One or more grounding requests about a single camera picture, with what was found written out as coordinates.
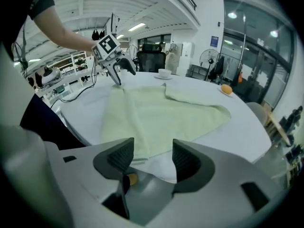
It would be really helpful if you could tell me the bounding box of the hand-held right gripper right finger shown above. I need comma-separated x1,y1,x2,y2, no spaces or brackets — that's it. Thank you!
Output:
170,138,284,228

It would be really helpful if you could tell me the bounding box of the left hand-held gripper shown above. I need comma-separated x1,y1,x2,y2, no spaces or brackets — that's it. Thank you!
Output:
91,33,137,86

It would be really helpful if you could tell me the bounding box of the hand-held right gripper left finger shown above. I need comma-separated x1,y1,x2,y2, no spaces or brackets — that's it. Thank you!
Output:
45,136,136,220

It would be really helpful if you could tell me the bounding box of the light green cloth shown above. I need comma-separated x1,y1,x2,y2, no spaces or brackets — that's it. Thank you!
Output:
100,83,232,163

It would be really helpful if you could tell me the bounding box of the person's left forearm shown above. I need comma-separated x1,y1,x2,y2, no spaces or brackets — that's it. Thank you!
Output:
32,1,98,54

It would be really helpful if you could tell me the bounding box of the black standing fan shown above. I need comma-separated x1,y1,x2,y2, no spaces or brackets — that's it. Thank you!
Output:
126,44,139,62
199,48,221,82

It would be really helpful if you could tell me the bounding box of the black mesh office chair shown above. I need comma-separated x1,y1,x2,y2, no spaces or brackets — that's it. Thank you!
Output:
136,43,166,73

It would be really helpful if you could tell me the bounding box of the white cup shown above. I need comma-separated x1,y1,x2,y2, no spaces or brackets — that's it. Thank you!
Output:
157,68,172,78

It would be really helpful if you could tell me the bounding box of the white metal shelving rack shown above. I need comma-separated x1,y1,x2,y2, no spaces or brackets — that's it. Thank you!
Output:
14,12,120,99

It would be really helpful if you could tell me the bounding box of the white bookshelf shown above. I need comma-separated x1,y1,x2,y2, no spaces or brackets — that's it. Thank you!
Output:
57,52,87,75

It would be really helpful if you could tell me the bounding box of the white locker cabinet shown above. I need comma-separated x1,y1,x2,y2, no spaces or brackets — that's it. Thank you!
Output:
169,41,196,76

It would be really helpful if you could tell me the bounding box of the grey white oval device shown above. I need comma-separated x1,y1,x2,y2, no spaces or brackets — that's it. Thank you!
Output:
41,66,63,87

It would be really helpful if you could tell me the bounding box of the black metal bench rack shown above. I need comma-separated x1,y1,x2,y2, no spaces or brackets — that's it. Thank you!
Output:
186,64,208,81

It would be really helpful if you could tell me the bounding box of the grey shell chair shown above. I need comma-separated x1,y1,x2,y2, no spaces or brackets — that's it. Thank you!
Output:
245,101,269,127

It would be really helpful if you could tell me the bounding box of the round wooden table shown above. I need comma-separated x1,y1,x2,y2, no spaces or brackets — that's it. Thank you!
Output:
269,114,292,147

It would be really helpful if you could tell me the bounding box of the orange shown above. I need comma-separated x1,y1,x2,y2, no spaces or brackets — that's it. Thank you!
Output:
220,84,233,95

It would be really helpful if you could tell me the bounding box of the black clothes rack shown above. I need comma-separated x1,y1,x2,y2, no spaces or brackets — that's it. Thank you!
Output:
207,55,245,97

